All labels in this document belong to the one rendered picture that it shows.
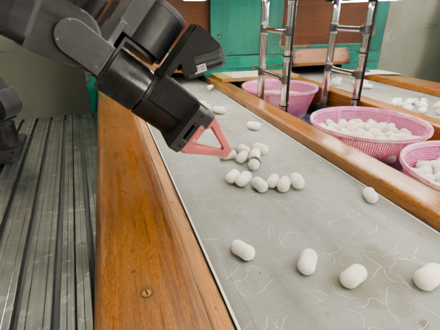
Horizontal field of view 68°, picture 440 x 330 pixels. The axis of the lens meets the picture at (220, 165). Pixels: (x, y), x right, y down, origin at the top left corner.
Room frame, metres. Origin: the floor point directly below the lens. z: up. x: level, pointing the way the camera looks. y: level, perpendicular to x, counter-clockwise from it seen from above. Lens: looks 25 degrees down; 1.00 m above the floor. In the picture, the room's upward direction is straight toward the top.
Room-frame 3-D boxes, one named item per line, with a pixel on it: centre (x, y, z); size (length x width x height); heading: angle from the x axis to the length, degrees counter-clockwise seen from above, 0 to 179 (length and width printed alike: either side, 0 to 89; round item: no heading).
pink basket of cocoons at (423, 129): (0.74, -0.35, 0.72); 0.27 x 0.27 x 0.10
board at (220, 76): (1.36, -0.14, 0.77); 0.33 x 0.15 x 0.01; 109
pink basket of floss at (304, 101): (1.16, -0.21, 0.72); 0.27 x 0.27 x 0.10
